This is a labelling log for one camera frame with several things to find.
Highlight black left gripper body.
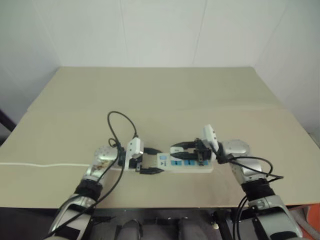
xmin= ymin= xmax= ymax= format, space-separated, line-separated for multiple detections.
xmin=129 ymin=149 xmax=149 ymax=174

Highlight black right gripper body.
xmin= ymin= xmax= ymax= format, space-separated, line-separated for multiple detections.
xmin=192 ymin=136 xmax=213 ymax=166

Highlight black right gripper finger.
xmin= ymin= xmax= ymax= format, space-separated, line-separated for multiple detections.
xmin=172 ymin=149 xmax=201 ymax=161
xmin=170 ymin=141 xmax=198 ymax=151

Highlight white power strip blue sockets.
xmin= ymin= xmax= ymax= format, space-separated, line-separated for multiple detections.
xmin=109 ymin=152 xmax=214 ymax=174

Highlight dark grey rounded shape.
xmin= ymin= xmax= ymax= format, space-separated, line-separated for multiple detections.
xmin=117 ymin=219 xmax=144 ymax=240

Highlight orange object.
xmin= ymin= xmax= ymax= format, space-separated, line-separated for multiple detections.
xmin=308 ymin=203 xmax=320 ymax=235

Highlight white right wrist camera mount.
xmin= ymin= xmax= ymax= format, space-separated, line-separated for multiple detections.
xmin=202 ymin=124 xmax=220 ymax=152

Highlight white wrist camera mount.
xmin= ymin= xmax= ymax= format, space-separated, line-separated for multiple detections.
xmin=124 ymin=136 xmax=145 ymax=171
xmin=202 ymin=124 xmax=220 ymax=152

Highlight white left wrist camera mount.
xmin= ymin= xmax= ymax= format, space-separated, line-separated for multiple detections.
xmin=124 ymin=136 xmax=145 ymax=171

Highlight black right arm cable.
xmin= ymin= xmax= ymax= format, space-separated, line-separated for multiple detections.
xmin=215 ymin=152 xmax=285 ymax=226

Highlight white power strip cord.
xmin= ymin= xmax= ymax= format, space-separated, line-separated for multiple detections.
xmin=0 ymin=161 xmax=91 ymax=168

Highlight grey hose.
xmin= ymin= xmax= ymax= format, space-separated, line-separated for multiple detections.
xmin=292 ymin=206 xmax=316 ymax=236

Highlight dark object at wall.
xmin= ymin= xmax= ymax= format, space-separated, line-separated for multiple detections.
xmin=0 ymin=107 xmax=17 ymax=145

